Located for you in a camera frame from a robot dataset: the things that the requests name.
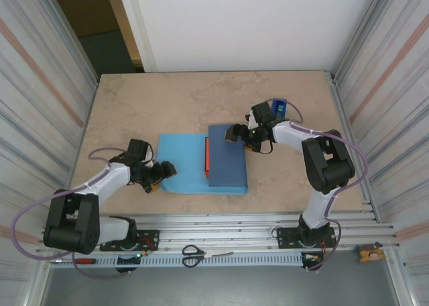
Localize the blue wrapping paper sheet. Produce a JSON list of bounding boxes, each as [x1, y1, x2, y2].
[[157, 123, 250, 195]]

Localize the orange gift box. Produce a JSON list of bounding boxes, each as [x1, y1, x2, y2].
[[204, 136, 211, 180]]

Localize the blue tape dispenser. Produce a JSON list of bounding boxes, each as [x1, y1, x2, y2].
[[271, 97, 289, 119]]

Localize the small black electronics module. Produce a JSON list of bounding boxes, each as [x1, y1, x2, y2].
[[300, 251, 325, 264], [115, 251, 150, 266]]

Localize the small wooden toy figure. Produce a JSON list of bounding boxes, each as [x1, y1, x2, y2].
[[355, 241, 385, 263]]

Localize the brown wooden door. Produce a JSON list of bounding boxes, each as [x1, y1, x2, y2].
[[48, 0, 120, 38]]

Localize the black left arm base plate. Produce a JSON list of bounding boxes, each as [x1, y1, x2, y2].
[[99, 229, 160, 252]]

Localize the black-handled scissors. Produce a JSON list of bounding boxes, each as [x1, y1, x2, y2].
[[182, 244, 235, 268]]

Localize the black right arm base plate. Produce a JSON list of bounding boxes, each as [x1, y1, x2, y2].
[[273, 227, 336, 250]]

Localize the red-handled screwdriver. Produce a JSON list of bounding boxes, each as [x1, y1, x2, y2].
[[50, 258, 97, 265]]

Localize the grey slotted cable duct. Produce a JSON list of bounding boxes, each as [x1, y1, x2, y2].
[[50, 253, 304, 268]]

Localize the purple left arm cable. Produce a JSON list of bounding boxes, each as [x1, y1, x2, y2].
[[11, 146, 131, 280]]

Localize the white door frame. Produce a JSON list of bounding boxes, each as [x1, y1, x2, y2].
[[115, 0, 158, 74]]

